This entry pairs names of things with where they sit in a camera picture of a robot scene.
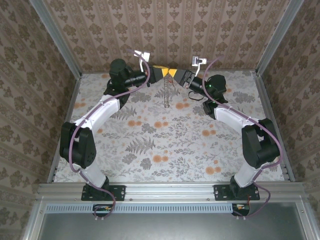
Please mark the aluminium frame post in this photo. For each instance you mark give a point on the aluminium frame post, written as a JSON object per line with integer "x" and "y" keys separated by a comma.
{"x": 278, "y": 37}
{"x": 56, "y": 37}

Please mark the aluminium side rail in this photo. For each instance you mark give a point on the aluminium side rail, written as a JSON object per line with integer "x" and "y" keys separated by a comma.
{"x": 71, "y": 100}
{"x": 266, "y": 100}

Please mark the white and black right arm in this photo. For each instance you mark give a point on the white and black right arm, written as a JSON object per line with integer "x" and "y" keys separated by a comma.
{"x": 260, "y": 145}

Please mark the black connector box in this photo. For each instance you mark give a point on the black connector box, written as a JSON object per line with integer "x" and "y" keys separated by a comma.
{"x": 241, "y": 209}
{"x": 102, "y": 210}

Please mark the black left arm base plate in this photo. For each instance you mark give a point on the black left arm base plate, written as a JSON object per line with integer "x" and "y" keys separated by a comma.
{"x": 117, "y": 192}

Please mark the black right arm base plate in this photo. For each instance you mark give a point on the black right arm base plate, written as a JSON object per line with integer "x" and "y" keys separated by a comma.
{"x": 221, "y": 192}

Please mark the floral patterned table cover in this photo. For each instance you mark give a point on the floral patterned table cover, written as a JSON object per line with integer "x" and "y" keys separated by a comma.
{"x": 150, "y": 155}

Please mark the aluminium frame rail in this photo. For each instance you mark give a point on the aluminium frame rail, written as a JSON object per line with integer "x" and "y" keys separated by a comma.
{"x": 170, "y": 191}

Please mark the grey metal panel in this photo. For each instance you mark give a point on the grey metal panel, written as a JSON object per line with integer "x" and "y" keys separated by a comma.
{"x": 175, "y": 227}

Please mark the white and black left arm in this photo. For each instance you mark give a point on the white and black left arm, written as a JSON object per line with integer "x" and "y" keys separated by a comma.
{"x": 100, "y": 115}

